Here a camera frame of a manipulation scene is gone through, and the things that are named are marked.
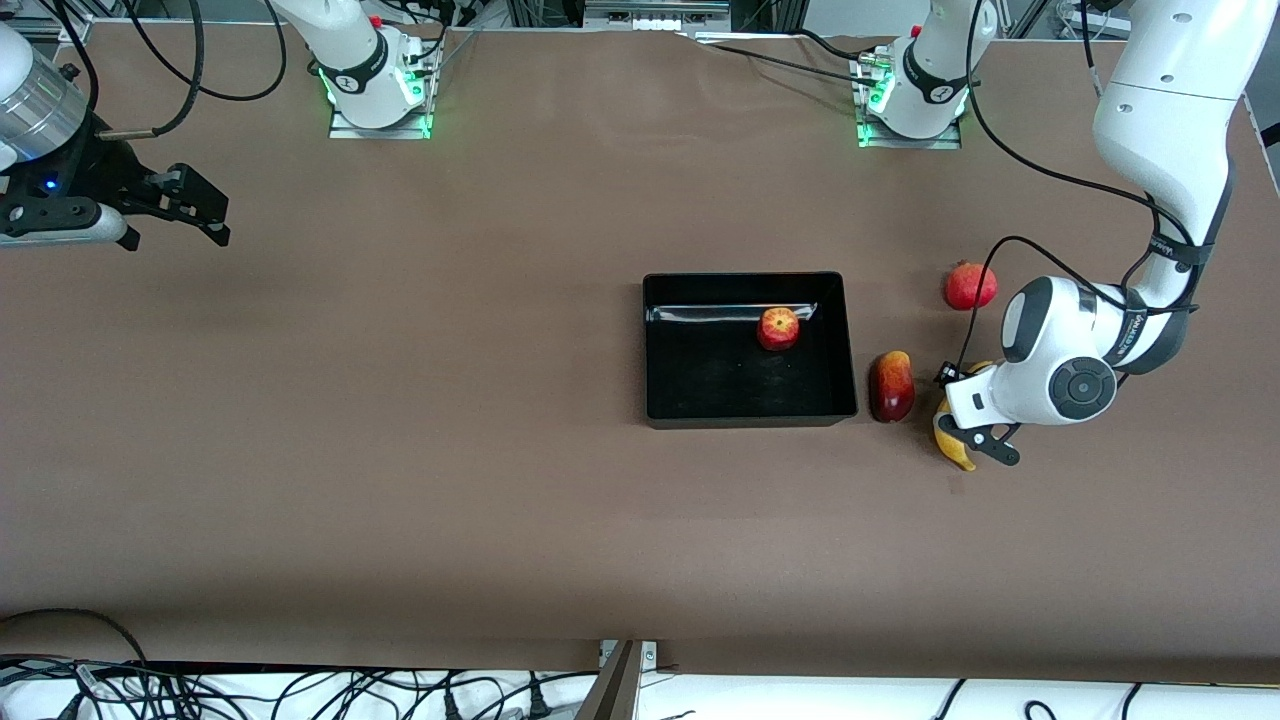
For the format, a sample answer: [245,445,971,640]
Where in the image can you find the black looped floor cable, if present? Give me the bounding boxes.
[0,608,151,666]

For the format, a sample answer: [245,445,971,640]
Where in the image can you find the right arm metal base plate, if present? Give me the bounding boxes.
[328,40,437,141]

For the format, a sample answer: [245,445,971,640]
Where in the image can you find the red pomegranate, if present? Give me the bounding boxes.
[944,260,999,312]

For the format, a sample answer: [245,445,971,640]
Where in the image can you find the silver metal bracket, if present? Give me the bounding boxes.
[598,640,661,671]

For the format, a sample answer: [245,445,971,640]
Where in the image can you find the brown table cover sheet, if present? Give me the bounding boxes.
[0,20,1280,686]

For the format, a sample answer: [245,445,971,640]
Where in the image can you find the grey power strip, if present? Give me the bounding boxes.
[583,0,733,33]

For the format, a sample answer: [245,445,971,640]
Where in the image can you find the red yellow apple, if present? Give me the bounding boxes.
[757,307,801,352]

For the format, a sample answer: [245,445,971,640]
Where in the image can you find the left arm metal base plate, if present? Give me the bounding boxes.
[855,50,963,151]

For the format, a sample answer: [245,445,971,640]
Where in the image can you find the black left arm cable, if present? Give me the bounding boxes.
[960,0,1201,376]

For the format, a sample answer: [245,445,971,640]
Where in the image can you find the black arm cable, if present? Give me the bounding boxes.
[960,0,1201,376]
[55,0,291,138]

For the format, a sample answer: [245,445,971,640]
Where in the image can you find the red mango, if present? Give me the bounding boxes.
[868,350,916,424]

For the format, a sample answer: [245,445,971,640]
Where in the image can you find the black cable on table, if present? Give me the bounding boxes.
[690,30,886,81]

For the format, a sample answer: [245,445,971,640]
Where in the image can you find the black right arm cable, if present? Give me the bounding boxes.
[55,0,291,138]

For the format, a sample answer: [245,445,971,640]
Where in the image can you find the yellow banana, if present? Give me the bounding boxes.
[932,360,997,473]

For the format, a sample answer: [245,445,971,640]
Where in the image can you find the dark metal beam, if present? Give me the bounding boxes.
[572,640,643,720]

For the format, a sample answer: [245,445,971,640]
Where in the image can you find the black plastic box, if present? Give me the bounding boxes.
[642,271,859,430]

